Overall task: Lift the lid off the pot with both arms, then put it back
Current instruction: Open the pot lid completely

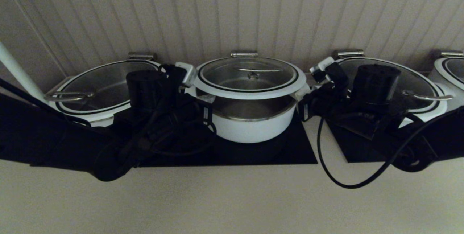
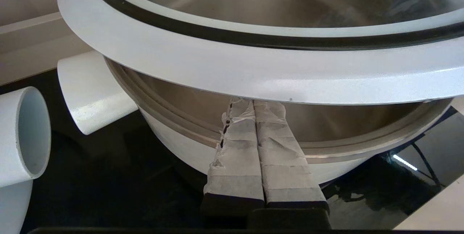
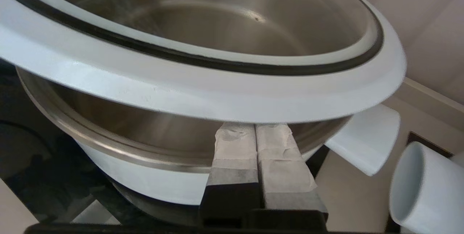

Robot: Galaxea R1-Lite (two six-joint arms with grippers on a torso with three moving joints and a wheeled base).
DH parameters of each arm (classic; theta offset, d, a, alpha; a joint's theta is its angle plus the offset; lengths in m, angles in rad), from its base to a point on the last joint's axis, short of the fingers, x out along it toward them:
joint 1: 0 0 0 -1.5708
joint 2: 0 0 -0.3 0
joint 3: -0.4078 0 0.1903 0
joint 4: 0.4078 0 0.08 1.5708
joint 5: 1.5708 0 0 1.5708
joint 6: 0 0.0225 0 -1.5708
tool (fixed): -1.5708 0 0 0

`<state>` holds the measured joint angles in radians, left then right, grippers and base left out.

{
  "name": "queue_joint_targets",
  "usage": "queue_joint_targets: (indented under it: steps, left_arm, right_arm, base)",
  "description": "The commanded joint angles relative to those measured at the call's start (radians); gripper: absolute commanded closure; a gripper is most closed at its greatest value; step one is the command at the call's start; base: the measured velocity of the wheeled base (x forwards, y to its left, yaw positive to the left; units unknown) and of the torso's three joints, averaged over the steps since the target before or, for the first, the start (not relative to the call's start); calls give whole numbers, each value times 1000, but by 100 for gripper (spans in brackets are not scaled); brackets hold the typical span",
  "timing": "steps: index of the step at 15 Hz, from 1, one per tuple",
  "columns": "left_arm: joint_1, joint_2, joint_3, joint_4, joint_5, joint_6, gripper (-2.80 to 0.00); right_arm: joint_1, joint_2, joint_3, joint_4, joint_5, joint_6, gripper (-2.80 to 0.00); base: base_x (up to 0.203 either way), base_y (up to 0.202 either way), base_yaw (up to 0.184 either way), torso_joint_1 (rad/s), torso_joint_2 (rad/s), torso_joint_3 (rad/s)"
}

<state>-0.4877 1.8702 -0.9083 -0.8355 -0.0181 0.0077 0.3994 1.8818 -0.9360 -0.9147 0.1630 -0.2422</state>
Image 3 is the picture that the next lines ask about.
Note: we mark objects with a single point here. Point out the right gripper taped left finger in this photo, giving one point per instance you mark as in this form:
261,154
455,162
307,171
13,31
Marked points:
233,168

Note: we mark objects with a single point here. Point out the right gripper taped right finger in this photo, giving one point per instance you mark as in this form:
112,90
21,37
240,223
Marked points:
282,168

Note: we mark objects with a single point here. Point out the glass lid with white rim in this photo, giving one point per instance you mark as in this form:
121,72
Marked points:
181,92

